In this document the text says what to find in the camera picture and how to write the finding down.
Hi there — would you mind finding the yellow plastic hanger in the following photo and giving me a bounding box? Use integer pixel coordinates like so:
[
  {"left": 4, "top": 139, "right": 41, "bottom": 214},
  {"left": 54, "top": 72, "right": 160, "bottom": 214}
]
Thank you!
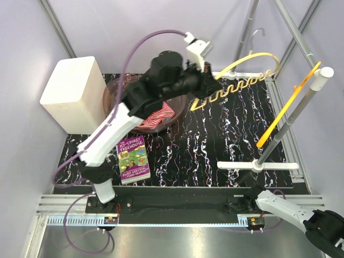
[{"left": 189, "top": 28, "right": 280, "bottom": 111}]

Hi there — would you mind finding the purple treehouse book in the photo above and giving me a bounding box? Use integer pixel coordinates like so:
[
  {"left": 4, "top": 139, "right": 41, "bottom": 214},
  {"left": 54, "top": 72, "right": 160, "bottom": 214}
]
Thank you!
[{"left": 116, "top": 135, "right": 151, "bottom": 185}]

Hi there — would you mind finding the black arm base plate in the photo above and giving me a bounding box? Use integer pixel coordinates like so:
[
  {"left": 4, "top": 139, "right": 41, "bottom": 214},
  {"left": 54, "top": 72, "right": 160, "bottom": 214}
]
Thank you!
[{"left": 85, "top": 187, "right": 261, "bottom": 225}]

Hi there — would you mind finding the brown transparent oval basket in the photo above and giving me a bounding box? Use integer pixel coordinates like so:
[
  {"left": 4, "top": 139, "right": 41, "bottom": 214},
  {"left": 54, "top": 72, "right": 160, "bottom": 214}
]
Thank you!
[{"left": 103, "top": 74, "right": 187, "bottom": 134}]

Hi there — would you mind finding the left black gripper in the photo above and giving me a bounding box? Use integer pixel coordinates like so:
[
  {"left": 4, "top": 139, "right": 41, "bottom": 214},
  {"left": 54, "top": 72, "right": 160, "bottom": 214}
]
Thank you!
[{"left": 162, "top": 57, "right": 224, "bottom": 101}]

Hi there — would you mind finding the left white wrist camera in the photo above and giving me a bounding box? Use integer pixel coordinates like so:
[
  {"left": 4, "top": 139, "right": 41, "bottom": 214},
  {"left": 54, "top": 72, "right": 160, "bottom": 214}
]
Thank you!
[{"left": 184, "top": 32, "right": 213, "bottom": 73}]

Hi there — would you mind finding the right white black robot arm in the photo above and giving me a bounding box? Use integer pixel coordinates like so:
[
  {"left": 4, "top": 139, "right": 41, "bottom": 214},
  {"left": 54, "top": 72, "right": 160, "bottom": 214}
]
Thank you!
[{"left": 243, "top": 186, "right": 343, "bottom": 257}]

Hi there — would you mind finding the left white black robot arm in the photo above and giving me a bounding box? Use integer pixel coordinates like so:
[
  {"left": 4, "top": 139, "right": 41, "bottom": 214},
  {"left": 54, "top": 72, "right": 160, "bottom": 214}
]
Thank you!
[{"left": 77, "top": 51, "right": 219, "bottom": 213}]

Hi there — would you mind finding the white rectangular bin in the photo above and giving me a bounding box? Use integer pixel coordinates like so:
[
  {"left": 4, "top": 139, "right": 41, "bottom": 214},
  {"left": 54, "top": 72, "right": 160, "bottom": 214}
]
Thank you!
[{"left": 40, "top": 56, "right": 106, "bottom": 134}]

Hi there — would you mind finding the orange plastic hanger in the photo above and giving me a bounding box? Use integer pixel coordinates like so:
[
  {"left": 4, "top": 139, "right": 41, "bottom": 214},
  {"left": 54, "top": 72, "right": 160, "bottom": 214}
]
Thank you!
[{"left": 256, "top": 61, "right": 321, "bottom": 148}]

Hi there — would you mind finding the white grey clothes rack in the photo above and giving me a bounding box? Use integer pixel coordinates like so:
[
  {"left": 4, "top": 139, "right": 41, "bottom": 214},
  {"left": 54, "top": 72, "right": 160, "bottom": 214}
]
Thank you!
[{"left": 217, "top": 0, "right": 334, "bottom": 173}]

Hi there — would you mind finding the red white striped top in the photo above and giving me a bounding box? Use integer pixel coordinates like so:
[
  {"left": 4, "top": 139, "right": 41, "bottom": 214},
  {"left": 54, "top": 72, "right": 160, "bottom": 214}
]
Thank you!
[{"left": 137, "top": 102, "right": 175, "bottom": 130}]

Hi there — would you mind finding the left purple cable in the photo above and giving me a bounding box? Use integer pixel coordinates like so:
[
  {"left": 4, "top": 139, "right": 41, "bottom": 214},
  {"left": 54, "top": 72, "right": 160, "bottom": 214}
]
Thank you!
[{"left": 52, "top": 30, "right": 189, "bottom": 255}]

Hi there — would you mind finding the black marble pattern mat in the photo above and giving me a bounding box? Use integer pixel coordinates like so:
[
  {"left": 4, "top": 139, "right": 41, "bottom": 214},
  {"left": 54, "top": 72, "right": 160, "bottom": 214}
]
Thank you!
[{"left": 53, "top": 73, "right": 293, "bottom": 188}]

